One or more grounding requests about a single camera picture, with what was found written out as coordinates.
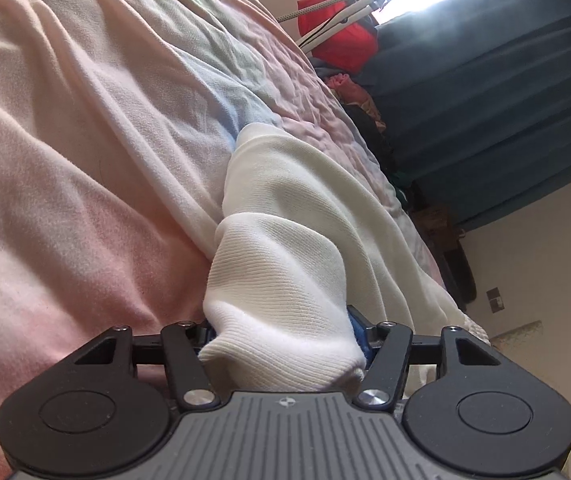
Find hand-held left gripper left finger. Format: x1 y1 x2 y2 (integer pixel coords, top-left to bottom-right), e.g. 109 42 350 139
72 322 217 410

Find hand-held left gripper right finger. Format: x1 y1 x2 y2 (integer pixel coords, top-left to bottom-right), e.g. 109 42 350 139
347 304 492 412

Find cream sweatpants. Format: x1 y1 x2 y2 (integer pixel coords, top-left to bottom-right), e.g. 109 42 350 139
198 121 492 395

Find dark furniture piece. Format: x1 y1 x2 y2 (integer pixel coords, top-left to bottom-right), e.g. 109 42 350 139
408 202 477 308

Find black crumpled cloth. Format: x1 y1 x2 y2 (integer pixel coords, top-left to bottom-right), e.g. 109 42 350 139
344 85 399 166

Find pink bed blanket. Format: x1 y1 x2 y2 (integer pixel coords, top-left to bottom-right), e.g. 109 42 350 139
0 0 469 480

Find wide blue-grey curtain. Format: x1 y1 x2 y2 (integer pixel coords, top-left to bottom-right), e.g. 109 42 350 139
354 0 571 233

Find red cloth bag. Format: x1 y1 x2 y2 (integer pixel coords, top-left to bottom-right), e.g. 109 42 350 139
297 0 380 62

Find braided steamer hose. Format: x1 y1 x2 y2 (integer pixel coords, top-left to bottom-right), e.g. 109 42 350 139
275 0 363 24

